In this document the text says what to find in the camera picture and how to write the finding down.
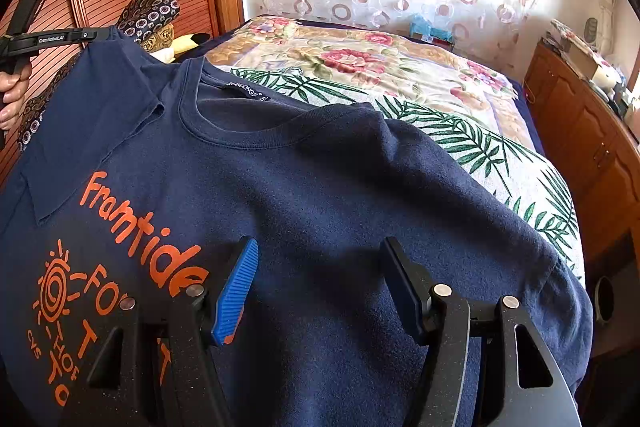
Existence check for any yellow plush toy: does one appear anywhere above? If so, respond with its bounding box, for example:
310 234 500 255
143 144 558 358
149 32 212 64

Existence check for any person's left hand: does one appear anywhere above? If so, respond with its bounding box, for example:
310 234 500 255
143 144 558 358
0 69 32 132

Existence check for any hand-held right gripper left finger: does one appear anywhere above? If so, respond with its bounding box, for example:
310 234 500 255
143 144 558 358
60 237 261 427

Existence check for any waste bin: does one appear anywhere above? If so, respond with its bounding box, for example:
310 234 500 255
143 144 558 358
594 276 617 324

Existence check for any floral blanket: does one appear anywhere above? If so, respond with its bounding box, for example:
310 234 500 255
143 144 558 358
205 17 536 152

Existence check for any navy t-shirt with orange print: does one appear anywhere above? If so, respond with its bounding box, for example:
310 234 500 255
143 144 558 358
0 29 593 427

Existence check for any palm leaf print blanket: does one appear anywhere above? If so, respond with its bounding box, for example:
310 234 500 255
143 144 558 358
230 67 586 283

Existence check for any teal box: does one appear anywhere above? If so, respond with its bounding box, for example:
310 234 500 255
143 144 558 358
407 14 455 51

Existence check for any wooden cabinet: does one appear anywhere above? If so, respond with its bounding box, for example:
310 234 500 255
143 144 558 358
522 39 640 263

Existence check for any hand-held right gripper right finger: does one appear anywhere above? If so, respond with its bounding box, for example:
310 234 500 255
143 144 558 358
380 237 583 427

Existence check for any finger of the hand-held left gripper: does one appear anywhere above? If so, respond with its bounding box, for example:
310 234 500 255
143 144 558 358
75 27 110 44

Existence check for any cardboard box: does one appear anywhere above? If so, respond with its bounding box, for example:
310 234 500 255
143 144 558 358
567 39 608 75

